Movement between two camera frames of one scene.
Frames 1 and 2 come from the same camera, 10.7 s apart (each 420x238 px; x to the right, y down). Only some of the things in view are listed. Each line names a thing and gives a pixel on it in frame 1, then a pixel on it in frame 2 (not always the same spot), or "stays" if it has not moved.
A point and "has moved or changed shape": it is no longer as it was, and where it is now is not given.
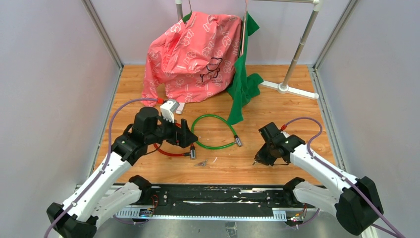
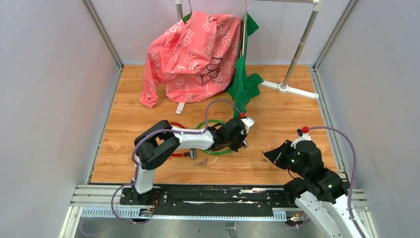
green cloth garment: [246, 85] stays
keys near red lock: [203, 163] stays
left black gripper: [183, 136] -> [242, 136]
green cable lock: [237, 140] has moved or changed shape
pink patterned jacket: [195, 59] stays
